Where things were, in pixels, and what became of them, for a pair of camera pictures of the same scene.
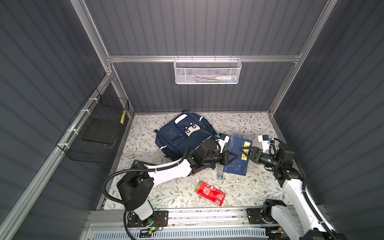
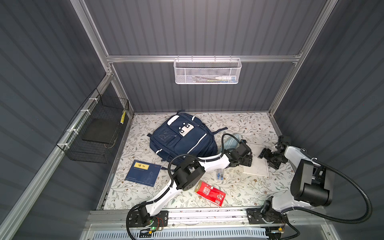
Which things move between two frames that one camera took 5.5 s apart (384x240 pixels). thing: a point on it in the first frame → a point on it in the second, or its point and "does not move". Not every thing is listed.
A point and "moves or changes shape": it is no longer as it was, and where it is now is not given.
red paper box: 210,193 does not move
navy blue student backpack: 179,136 moves or changes shape
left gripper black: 225,159 → 248,159
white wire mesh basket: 207,71 does not move
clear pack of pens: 220,174 does not move
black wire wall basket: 92,134 does not move
